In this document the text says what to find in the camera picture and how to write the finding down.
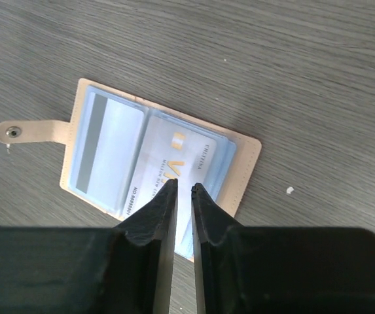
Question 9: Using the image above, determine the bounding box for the beige leather card holder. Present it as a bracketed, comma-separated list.
[0, 78, 262, 260]

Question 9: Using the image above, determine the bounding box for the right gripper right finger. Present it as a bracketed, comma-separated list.
[192, 184, 375, 313]

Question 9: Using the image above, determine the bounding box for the grey striped credit card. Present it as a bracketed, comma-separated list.
[69, 92, 145, 213]

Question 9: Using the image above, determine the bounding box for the white VIP credit card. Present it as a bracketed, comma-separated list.
[122, 115, 226, 256]

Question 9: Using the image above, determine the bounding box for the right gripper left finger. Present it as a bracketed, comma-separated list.
[0, 179, 178, 313]

